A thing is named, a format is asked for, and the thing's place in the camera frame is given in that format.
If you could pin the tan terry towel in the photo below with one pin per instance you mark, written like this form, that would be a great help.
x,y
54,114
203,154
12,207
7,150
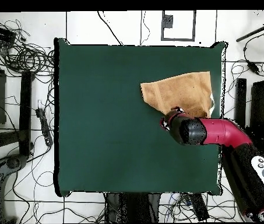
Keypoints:
x,y
176,91

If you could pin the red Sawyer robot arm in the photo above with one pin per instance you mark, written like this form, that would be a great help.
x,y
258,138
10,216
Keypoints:
x,y
222,133

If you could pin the dark green table cloth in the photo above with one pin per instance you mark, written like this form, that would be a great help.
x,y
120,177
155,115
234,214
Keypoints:
x,y
110,140

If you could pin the black power adapter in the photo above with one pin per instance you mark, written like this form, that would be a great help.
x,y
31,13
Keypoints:
x,y
253,67

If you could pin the dark grey square plate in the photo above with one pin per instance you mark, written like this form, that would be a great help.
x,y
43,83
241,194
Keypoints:
x,y
167,21

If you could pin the black power strip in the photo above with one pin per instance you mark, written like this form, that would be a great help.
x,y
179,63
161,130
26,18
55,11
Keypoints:
x,y
199,206
45,126

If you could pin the black tripod pole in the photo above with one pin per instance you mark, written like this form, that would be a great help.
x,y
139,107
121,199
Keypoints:
x,y
253,33

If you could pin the black electronics box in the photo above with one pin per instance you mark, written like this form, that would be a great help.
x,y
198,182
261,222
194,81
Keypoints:
x,y
0,33

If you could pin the black metal frame stand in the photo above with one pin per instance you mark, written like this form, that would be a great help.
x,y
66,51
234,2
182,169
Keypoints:
x,y
25,112
240,100

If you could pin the grey square floor frame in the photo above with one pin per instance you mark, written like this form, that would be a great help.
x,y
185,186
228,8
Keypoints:
x,y
162,35

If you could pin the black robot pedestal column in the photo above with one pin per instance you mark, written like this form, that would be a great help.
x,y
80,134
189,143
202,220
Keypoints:
x,y
134,210

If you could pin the grey pedestal leg with caster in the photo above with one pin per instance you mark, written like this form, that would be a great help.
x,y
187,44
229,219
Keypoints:
x,y
12,163

